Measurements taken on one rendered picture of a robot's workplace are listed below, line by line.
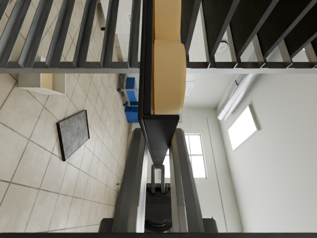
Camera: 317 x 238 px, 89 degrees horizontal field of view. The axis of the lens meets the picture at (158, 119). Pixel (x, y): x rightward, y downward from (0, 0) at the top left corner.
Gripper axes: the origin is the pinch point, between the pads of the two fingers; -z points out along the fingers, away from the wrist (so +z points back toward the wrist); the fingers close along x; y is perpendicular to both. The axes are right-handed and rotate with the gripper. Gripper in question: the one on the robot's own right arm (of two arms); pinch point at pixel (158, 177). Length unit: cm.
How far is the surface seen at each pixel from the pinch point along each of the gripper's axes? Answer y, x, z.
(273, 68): -22, 40, -28
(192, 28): -10.7, 9.1, -37.0
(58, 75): -108, -85, -33
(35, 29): -29, -46, -43
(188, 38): -13.8, 8.8, -35.2
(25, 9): -36, -53, -53
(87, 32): -30, -27, -42
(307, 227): -155, 204, 163
